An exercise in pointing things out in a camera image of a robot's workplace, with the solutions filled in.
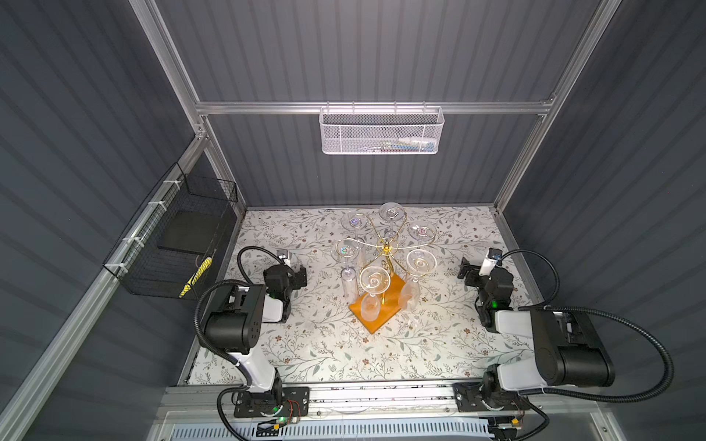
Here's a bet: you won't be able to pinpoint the white mesh wall basket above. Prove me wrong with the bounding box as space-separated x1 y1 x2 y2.
318 105 445 155

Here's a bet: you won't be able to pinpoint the black pad in basket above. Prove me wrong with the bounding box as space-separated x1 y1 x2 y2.
157 211 220 255

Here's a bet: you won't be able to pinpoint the items in white basket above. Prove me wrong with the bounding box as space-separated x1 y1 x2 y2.
361 137 438 154

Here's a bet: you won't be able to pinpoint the orange wooden rack base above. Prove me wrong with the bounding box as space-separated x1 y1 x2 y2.
349 266 404 334

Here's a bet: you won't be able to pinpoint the floral table mat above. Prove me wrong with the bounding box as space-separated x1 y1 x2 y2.
227 207 533 383

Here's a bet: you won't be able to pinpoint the clear flute glass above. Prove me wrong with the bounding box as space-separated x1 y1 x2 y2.
399 249 438 311
407 222 437 244
334 238 360 304
340 211 369 234
359 266 391 323
378 202 406 239

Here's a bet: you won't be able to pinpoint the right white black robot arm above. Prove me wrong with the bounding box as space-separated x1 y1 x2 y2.
453 257 615 412

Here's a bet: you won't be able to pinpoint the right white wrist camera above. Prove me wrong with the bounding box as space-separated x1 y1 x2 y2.
479 248 503 277

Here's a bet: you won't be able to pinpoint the black wire wall basket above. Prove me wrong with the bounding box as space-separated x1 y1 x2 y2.
104 164 238 301

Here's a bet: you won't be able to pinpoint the gold wire glass rack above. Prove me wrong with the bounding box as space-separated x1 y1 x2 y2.
343 208 436 295

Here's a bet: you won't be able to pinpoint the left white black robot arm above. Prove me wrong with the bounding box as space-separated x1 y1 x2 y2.
195 264 310 418

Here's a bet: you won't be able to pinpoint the yellow black striped tool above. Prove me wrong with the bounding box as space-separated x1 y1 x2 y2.
178 257 213 299

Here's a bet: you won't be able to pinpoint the clear flute glass front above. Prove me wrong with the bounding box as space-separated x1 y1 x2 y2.
359 266 391 323

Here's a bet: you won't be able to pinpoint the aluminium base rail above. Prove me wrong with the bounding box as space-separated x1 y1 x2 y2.
147 380 623 440

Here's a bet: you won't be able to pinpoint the right black corrugated cable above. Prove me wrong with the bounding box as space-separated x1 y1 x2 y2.
498 249 675 404

